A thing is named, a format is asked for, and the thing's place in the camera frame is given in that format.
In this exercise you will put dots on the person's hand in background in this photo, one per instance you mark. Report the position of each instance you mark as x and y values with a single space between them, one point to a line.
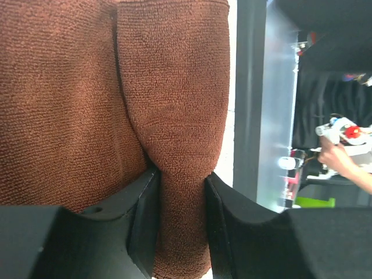
336 158

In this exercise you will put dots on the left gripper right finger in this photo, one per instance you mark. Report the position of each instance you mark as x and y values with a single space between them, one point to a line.
247 240

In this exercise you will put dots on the brown towel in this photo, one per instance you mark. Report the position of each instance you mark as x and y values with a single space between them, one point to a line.
92 92

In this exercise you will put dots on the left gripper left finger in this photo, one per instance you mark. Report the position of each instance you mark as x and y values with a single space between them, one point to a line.
115 238

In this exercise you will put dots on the green object in background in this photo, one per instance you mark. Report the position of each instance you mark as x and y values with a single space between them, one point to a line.
314 203

